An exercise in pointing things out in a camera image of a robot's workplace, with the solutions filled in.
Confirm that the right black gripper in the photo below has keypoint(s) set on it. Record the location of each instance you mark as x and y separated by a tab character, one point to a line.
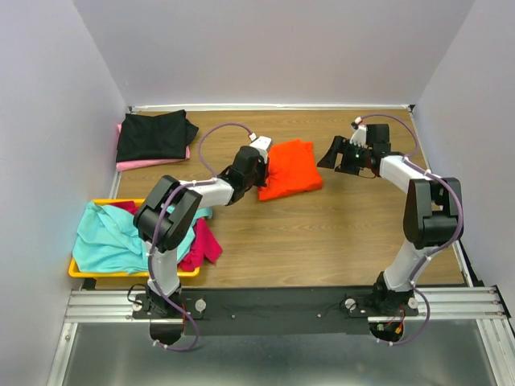
339	143

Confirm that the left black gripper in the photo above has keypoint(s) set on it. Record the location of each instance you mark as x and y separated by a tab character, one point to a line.
264	168

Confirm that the orange t shirt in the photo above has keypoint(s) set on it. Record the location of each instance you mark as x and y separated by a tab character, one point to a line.
292	170

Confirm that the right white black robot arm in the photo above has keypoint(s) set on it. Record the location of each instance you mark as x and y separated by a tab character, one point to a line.
433	215

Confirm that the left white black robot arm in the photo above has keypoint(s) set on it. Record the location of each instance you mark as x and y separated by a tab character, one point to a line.
168	213

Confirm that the magenta t shirt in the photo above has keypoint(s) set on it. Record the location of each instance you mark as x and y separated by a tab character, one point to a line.
205	249

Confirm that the black folded t shirt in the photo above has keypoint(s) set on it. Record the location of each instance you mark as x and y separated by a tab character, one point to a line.
138	119

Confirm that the pink folded t shirt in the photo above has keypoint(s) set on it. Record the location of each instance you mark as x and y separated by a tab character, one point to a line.
153	163

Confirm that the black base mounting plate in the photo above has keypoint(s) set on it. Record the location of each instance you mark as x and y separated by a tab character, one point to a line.
354	310

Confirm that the teal t shirt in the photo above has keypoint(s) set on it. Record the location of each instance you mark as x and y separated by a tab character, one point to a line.
107	242

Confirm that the yellow plastic bin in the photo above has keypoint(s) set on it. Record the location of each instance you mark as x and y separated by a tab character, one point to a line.
120	275

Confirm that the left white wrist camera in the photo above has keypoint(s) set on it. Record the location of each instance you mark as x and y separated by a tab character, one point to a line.
262	144

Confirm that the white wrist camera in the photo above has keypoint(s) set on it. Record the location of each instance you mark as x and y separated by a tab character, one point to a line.
262	144
359	135

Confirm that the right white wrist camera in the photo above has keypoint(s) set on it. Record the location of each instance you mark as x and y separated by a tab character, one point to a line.
359	135

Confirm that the aluminium rail frame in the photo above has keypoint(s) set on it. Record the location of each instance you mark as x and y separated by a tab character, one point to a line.
461	336

